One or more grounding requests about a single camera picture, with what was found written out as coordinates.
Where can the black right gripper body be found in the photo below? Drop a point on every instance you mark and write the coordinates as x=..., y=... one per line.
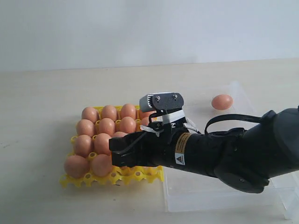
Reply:
x=190, y=152

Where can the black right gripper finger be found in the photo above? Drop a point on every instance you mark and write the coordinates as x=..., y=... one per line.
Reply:
x=121, y=143
x=125, y=159

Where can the brown egg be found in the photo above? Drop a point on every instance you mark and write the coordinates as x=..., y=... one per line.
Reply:
x=90, y=114
x=101, y=165
x=128, y=110
x=127, y=125
x=107, y=125
x=119, y=134
x=144, y=121
x=109, y=111
x=76, y=166
x=144, y=114
x=222, y=102
x=101, y=144
x=85, y=127
x=83, y=145

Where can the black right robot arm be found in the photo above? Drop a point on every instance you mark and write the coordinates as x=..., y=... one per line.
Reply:
x=243, y=159

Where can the yellow plastic egg tray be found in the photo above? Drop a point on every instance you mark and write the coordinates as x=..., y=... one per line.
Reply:
x=124, y=174

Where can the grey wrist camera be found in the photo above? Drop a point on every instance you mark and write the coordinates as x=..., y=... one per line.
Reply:
x=163, y=103

